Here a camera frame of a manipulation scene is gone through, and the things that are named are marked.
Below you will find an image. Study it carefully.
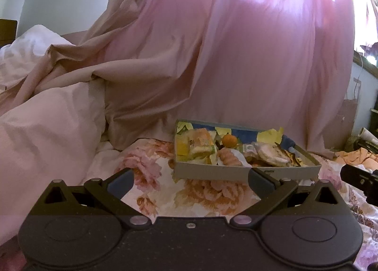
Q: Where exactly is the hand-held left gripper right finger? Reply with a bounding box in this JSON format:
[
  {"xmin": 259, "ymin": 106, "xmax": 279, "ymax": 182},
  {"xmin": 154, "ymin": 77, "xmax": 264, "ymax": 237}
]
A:
[{"xmin": 229, "ymin": 167, "xmax": 346, "ymax": 228}]

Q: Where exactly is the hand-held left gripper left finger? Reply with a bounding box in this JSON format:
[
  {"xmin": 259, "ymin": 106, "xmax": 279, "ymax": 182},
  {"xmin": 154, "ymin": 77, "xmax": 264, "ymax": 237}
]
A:
[{"xmin": 35, "ymin": 168, "xmax": 152, "ymax": 228}]

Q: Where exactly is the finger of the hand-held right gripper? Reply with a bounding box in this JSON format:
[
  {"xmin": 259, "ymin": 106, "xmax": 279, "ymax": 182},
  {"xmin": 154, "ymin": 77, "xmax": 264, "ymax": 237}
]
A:
[{"xmin": 339, "ymin": 164, "xmax": 378, "ymax": 192}]

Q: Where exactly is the pale cookie packet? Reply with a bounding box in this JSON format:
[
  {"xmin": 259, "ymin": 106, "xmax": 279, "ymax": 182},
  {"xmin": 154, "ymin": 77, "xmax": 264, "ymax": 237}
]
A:
[{"xmin": 254, "ymin": 142, "xmax": 291, "ymax": 167}]

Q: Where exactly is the green white snack packet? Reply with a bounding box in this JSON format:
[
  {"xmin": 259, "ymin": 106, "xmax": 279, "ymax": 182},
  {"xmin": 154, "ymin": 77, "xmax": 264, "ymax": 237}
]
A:
[{"xmin": 240, "ymin": 143, "xmax": 257, "ymax": 156}]

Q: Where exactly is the grey cardboard box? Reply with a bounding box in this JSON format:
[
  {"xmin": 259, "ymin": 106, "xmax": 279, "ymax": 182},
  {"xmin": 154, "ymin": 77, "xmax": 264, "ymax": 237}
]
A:
[{"xmin": 173, "ymin": 119, "xmax": 322, "ymax": 183}]

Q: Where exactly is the small orange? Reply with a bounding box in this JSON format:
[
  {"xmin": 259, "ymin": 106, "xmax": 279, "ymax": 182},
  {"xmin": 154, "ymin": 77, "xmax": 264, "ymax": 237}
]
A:
[{"xmin": 222, "ymin": 134, "xmax": 238, "ymax": 147}]

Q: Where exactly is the orange yellow bread packet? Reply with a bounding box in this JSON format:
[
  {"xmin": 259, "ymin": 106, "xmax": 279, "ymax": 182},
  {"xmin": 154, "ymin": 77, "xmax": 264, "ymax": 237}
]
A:
[{"xmin": 176, "ymin": 129, "xmax": 219, "ymax": 162}]

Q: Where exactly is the orange cloth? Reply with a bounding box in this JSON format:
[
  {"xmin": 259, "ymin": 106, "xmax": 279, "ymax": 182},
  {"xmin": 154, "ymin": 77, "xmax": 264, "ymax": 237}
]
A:
[{"xmin": 335, "ymin": 147, "xmax": 378, "ymax": 168}]

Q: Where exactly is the rolled paper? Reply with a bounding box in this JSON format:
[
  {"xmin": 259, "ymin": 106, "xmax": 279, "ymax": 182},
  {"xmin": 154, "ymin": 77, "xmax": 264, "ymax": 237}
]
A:
[{"xmin": 359, "ymin": 127, "xmax": 378, "ymax": 142}]

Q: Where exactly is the floral bedsheet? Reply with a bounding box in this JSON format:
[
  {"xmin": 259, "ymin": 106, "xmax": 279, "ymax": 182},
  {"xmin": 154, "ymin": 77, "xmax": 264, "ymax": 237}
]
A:
[{"xmin": 77, "ymin": 138, "xmax": 378, "ymax": 271}]

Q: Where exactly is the yellow paper scrap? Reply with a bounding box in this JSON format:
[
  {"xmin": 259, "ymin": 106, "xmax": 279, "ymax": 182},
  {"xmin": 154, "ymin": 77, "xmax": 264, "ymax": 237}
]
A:
[{"xmin": 258, "ymin": 127, "xmax": 284, "ymax": 143}]

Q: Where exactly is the pink hanging bag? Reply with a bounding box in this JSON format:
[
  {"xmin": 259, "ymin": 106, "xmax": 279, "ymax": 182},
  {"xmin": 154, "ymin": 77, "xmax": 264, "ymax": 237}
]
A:
[{"xmin": 337, "ymin": 79, "xmax": 362, "ymax": 147}]

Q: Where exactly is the dark wooden shelf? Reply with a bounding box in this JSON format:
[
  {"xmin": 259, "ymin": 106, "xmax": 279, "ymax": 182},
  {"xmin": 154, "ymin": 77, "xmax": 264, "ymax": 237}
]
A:
[{"xmin": 369, "ymin": 107, "xmax": 378, "ymax": 130}]

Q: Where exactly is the pink curtain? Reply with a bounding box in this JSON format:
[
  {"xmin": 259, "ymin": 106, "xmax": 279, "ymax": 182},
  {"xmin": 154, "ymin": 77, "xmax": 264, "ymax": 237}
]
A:
[{"xmin": 189, "ymin": 0, "xmax": 355, "ymax": 153}]

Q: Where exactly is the beige curtain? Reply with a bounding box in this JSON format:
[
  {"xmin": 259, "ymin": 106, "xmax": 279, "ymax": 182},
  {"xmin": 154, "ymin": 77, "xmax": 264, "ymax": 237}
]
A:
[{"xmin": 0, "ymin": 0, "xmax": 225, "ymax": 150}]

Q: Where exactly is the patterned window curtain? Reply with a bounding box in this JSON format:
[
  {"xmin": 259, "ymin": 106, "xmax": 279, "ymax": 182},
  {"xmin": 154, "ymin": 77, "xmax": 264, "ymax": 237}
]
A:
[{"xmin": 354, "ymin": 0, "xmax": 378, "ymax": 53}]

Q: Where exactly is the wooden headboard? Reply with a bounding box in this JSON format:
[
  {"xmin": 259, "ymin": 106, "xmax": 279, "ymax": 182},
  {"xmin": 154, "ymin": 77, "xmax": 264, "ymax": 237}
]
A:
[{"xmin": 0, "ymin": 18, "xmax": 18, "ymax": 47}]

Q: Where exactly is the wooden window frame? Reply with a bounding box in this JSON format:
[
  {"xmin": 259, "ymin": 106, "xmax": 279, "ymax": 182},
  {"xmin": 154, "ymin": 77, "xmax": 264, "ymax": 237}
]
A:
[{"xmin": 353, "ymin": 49, "xmax": 378, "ymax": 77}]

